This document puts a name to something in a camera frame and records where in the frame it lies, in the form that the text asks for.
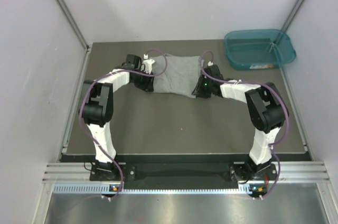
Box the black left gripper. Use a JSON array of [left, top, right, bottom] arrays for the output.
[[133, 68, 155, 92]]

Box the grey adidas t-shirt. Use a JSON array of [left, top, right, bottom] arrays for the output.
[[152, 54, 200, 98]]

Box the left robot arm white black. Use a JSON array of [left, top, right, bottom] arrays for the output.
[[79, 54, 155, 181]]

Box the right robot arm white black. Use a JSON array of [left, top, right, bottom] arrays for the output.
[[192, 76, 288, 183]]

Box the teal plastic bin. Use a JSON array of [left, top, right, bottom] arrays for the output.
[[223, 29, 296, 70]]

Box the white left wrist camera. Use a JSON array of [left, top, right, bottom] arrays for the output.
[[140, 54, 155, 74]]

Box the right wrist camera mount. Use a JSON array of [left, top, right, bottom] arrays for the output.
[[204, 61, 223, 80]]

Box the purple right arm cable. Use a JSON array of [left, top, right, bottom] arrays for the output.
[[200, 51, 290, 200]]

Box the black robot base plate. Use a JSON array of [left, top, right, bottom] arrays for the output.
[[100, 154, 277, 190]]

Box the slotted grey cable duct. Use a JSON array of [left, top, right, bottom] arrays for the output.
[[52, 183, 267, 194]]

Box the left aluminium frame post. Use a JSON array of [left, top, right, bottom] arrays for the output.
[[55, 0, 90, 51]]

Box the aluminium frame post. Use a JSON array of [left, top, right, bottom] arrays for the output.
[[55, 0, 90, 51], [279, 0, 324, 33]]

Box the aluminium front rail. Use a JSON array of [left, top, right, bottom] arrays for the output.
[[43, 161, 330, 183]]

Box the right aluminium frame post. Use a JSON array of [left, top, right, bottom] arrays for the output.
[[279, 0, 324, 33]]

